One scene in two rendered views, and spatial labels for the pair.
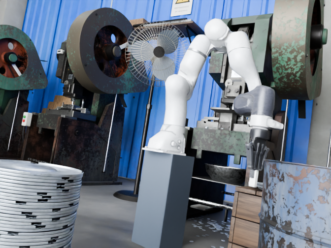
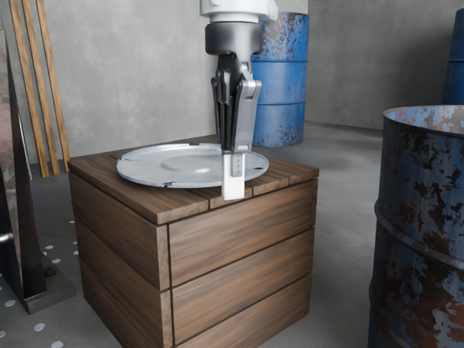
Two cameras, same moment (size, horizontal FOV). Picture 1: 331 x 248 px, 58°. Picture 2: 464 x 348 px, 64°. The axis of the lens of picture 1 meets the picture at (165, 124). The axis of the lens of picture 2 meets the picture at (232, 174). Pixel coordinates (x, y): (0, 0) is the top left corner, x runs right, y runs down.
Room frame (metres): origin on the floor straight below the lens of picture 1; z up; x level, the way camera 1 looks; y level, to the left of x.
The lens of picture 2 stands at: (1.11, 0.11, 0.55)
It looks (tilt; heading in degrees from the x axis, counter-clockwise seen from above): 16 degrees down; 283
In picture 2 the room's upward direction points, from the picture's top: straight up
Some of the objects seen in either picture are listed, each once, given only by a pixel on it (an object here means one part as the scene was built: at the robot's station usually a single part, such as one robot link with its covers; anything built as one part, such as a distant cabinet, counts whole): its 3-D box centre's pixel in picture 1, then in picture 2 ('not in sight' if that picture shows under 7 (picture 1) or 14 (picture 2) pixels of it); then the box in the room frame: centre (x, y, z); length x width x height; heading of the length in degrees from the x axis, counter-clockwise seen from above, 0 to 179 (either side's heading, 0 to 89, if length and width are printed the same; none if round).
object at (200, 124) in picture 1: (233, 130); not in sight; (2.12, -0.49, 0.68); 0.45 x 0.30 x 0.06; 57
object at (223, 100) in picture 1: (237, 104); not in sight; (2.13, -0.49, 0.86); 0.20 x 0.16 x 0.05; 57
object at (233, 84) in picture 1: (238, 79); not in sight; (2.09, -0.47, 1.04); 0.17 x 0.15 x 0.30; 147
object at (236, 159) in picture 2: (250, 171); (238, 160); (1.22, -0.37, 0.43); 0.03 x 0.01 x 0.05; 124
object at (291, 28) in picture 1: (296, 44); not in sight; (2.03, -0.83, 1.33); 1.03 x 0.28 x 0.82; 147
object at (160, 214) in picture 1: (163, 198); not in sight; (1.51, -0.05, 0.23); 0.18 x 0.18 x 0.45; 49
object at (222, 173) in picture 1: (227, 173); not in sight; (2.12, -0.49, 0.36); 0.34 x 0.34 x 0.10
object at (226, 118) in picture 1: (225, 120); not in sight; (1.98, -0.39, 0.72); 0.25 x 0.14 x 0.14; 147
